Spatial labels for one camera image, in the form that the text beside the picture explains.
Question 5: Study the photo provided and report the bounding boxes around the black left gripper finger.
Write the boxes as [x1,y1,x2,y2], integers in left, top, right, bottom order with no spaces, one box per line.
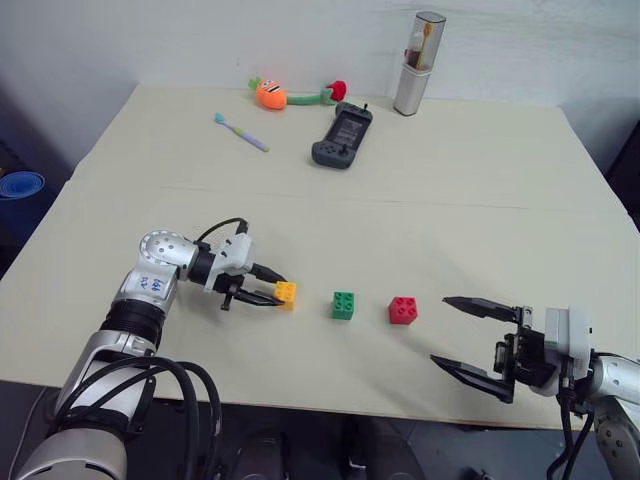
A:
[234,286,286,308]
[249,263,291,283]

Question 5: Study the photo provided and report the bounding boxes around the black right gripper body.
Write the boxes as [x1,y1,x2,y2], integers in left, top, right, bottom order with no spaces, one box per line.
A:
[493,326,558,397]

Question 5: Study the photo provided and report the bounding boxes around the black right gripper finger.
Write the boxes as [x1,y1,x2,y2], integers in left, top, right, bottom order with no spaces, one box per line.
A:
[429,354,516,405]
[441,296,533,330]

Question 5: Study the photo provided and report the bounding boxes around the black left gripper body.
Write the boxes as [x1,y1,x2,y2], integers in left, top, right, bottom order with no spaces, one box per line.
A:
[214,270,258,312]

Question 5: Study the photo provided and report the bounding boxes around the yellow toy brick cube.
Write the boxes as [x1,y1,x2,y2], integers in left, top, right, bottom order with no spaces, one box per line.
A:
[274,280,299,312]

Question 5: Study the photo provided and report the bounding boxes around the green toy brick cube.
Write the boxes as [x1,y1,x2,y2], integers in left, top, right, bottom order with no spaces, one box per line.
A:
[331,291,358,321]

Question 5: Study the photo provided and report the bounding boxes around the red toy brick cube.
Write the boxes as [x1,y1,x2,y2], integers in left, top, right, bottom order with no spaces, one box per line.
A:
[387,296,421,327]

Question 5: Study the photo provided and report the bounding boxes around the teal and purple toothbrush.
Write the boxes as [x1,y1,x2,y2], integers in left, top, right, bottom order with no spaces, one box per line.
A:
[213,112,272,153]

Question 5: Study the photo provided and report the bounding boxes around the grey handheld game controller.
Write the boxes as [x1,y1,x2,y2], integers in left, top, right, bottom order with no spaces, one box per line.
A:
[310,101,375,171]

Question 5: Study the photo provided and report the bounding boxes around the dark rounded shape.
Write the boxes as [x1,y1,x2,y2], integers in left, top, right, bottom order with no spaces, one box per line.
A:
[234,433,292,480]

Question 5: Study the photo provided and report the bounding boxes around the orange carrot plush toy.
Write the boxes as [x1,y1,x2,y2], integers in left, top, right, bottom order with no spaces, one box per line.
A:
[248,75,289,112]

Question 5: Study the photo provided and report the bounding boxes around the red rose plush toy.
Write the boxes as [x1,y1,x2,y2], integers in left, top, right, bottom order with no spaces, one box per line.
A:
[285,79,350,108]

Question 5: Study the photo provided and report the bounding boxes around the silver toothbrush travel case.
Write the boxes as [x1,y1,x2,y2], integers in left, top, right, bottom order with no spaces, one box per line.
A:
[392,10,448,118]

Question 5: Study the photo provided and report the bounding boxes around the blue rolled mat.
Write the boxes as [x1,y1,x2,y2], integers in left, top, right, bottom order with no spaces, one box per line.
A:
[0,171,48,202]

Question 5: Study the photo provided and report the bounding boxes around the small red white tube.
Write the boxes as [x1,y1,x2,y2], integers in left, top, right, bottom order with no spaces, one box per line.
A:
[403,28,422,69]

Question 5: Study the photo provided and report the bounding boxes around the orange toothbrush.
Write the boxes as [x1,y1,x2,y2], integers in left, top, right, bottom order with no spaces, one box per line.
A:
[417,20,436,71]

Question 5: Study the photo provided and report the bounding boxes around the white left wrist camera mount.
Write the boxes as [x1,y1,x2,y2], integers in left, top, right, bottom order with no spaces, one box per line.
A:
[209,234,257,291]

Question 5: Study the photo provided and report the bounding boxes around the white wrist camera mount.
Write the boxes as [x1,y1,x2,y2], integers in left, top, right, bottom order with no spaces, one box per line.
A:
[543,305,594,384]
[209,234,257,291]

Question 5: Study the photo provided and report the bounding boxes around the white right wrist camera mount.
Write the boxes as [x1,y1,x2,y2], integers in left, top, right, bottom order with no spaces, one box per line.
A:
[543,305,594,384]

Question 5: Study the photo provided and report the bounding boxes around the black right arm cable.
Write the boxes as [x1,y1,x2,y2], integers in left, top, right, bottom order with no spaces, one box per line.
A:
[545,374,596,480]

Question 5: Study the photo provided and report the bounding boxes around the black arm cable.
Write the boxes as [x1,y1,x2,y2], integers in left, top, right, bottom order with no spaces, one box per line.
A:
[545,374,596,480]
[94,216,250,480]

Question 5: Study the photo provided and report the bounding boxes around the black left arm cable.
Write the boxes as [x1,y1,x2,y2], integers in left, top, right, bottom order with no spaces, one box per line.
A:
[94,216,250,480]

